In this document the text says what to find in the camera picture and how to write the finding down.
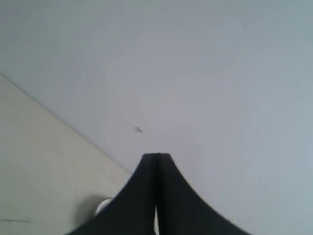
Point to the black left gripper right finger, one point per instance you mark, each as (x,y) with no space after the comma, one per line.
(180,210)

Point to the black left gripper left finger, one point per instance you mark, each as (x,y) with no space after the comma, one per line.
(132,210)

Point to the round stainless steel plate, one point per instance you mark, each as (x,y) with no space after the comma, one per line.
(102,205)

